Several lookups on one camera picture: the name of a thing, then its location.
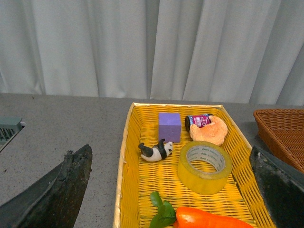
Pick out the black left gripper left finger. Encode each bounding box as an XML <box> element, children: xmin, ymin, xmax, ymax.
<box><xmin>0</xmin><ymin>144</ymin><xmax>93</xmax><ymax>228</ymax></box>

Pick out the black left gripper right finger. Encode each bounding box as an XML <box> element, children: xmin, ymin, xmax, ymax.
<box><xmin>249</xmin><ymin>146</ymin><xmax>304</xmax><ymax>228</ymax></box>

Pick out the yellow packing tape roll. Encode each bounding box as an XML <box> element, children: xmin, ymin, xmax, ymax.
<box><xmin>177</xmin><ymin>141</ymin><xmax>232</xmax><ymax>195</ymax></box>

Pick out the yellow woven basket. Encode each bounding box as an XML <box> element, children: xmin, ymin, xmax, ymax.
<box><xmin>113</xmin><ymin>103</ymin><xmax>275</xmax><ymax>228</ymax></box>

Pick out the brown wicker basket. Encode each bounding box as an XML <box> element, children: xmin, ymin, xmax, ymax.
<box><xmin>253</xmin><ymin>109</ymin><xmax>304</xmax><ymax>172</ymax></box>

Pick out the toy bread croissant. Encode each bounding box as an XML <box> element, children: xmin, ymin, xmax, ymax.
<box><xmin>190</xmin><ymin>115</ymin><xmax>228</xmax><ymax>146</ymax></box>

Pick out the grey-green vent fixture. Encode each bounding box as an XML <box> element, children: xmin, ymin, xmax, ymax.
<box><xmin>0</xmin><ymin>116</ymin><xmax>26</xmax><ymax>151</ymax></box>

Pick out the orange bell pepper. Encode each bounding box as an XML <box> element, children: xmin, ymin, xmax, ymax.
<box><xmin>173</xmin><ymin>207</ymin><xmax>252</xmax><ymax>228</ymax></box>

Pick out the green leaf sprig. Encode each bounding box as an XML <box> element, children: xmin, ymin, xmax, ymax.
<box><xmin>149</xmin><ymin>191</ymin><xmax>176</xmax><ymax>228</ymax></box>

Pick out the panda figurine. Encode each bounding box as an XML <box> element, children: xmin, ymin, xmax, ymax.
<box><xmin>138</xmin><ymin>139</ymin><xmax>173</xmax><ymax>162</ymax></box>

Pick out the purple foam cube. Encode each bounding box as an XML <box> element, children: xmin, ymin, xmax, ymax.
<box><xmin>158</xmin><ymin>113</ymin><xmax>181</xmax><ymax>143</ymax></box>

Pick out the white curtain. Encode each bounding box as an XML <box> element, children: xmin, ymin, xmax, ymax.
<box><xmin>0</xmin><ymin>0</ymin><xmax>304</xmax><ymax>105</ymax></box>

